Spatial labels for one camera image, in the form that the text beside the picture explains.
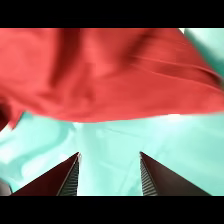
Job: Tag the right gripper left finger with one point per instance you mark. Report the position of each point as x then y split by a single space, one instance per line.
56 181

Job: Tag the red T-shirt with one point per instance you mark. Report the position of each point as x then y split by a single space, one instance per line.
100 73

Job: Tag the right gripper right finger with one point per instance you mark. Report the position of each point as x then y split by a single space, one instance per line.
166 182

